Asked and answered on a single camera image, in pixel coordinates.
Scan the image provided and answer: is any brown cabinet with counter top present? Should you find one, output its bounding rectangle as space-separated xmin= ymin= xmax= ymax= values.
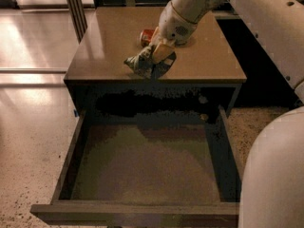
xmin=64 ymin=7 xmax=246 ymax=124

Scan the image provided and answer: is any dark metal post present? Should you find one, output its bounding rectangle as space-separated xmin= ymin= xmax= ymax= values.
xmin=66 ymin=0 xmax=87 ymax=42

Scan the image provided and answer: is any red soda can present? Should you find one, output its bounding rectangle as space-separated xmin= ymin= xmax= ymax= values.
xmin=140 ymin=29 xmax=154 ymax=48

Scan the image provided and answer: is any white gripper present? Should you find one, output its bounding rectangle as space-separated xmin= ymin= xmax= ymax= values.
xmin=149 ymin=2 xmax=197 ymax=64

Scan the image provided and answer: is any open grey top drawer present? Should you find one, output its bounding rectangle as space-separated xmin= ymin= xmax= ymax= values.
xmin=30 ymin=109 xmax=243 ymax=228

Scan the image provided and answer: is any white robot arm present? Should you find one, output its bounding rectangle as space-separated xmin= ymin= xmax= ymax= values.
xmin=153 ymin=0 xmax=304 ymax=228

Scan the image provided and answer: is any green jalapeno chip bag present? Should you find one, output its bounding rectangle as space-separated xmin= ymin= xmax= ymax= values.
xmin=123 ymin=46 xmax=177 ymax=80

